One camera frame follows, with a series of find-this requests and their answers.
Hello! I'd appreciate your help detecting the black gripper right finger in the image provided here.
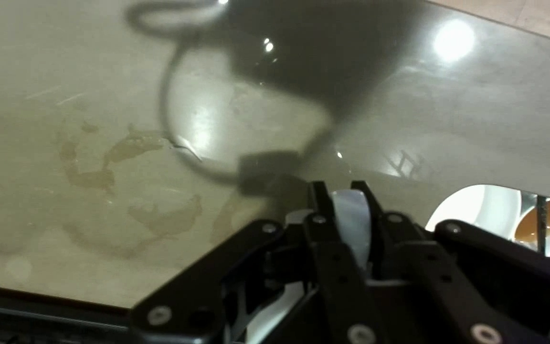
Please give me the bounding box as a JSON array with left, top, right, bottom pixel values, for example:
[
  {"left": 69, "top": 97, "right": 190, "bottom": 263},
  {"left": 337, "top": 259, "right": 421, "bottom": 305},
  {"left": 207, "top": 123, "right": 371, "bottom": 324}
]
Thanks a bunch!
[{"left": 350, "top": 179, "right": 550, "bottom": 344}]

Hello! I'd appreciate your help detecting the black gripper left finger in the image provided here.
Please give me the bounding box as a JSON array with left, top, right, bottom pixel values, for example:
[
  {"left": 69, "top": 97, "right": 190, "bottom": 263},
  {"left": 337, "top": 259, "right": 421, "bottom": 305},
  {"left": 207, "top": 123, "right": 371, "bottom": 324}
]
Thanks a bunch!
[{"left": 128, "top": 179, "right": 379, "bottom": 344}]

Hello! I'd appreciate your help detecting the white plate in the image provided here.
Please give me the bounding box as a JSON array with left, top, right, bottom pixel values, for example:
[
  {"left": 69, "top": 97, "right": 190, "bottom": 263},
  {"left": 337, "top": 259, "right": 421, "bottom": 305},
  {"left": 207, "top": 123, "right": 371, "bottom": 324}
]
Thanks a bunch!
[{"left": 424, "top": 183, "right": 526, "bottom": 251}]

